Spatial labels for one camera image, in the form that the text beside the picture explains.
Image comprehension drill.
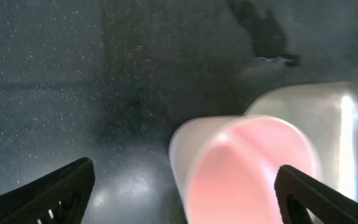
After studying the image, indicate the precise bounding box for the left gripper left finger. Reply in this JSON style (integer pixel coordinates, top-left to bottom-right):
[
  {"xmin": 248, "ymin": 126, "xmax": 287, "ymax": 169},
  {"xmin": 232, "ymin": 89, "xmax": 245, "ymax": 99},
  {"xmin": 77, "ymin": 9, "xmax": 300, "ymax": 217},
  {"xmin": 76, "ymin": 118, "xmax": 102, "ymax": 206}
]
[{"xmin": 0, "ymin": 157, "xmax": 96, "ymax": 224}]

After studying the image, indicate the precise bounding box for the pink cup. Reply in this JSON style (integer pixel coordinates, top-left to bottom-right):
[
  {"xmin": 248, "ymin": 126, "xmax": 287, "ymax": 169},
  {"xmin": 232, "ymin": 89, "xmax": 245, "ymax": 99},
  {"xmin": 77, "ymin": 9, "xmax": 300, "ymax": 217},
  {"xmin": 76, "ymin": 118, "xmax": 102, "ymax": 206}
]
[{"xmin": 168, "ymin": 114, "xmax": 323, "ymax": 224}]

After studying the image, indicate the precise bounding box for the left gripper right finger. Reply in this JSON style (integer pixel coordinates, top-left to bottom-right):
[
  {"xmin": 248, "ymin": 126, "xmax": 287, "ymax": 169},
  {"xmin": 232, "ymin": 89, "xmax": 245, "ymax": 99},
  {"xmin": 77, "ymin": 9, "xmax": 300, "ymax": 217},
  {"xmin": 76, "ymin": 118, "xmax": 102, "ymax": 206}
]
[{"xmin": 273, "ymin": 164, "xmax": 358, "ymax": 224}]

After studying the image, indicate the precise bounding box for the steel sink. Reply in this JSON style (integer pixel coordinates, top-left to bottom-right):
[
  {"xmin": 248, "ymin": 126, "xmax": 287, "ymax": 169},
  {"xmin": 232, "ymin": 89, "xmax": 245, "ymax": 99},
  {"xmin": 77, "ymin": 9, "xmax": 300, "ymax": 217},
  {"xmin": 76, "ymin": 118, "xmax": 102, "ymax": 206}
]
[{"xmin": 244, "ymin": 80, "xmax": 358, "ymax": 213}]

